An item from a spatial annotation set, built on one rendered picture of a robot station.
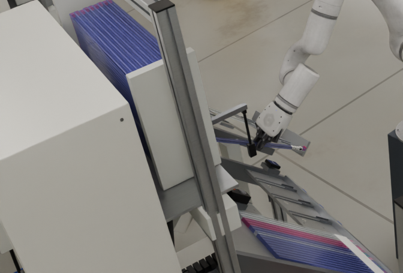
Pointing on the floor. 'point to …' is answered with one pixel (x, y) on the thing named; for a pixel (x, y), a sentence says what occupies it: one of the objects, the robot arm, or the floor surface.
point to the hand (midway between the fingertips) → (258, 143)
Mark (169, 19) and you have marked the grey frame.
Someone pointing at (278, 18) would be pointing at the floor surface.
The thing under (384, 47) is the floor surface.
